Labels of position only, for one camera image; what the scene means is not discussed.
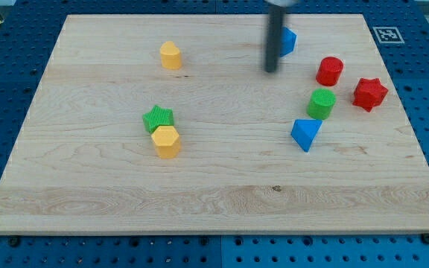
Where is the green star block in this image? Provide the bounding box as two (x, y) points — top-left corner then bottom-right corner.
(142, 105), (174, 134)

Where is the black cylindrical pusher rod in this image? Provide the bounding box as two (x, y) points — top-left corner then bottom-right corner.
(264, 4), (285, 73)

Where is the red cylinder block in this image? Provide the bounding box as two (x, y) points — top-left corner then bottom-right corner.
(316, 57), (344, 86)

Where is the red star block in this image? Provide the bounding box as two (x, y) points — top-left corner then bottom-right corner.
(352, 78), (389, 112)

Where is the yellow heart block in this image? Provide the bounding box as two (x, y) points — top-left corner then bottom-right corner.
(159, 41), (182, 70)

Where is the white fiducial marker tag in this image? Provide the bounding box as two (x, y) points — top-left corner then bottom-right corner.
(373, 26), (404, 44)

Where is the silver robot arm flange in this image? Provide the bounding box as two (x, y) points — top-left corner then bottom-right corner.
(265, 0), (299, 7)

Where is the blue cube block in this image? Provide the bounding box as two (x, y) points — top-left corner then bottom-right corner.
(280, 27), (297, 57)

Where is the wooden board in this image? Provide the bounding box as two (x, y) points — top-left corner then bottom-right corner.
(0, 14), (429, 236)

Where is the green cylinder block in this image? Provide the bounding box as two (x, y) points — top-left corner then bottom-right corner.
(307, 88), (337, 120)

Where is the yellow hexagon block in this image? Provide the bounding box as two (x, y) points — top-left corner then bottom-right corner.
(151, 126), (181, 159)

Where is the blue triangle block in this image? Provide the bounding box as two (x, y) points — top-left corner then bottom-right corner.
(290, 119), (323, 152)

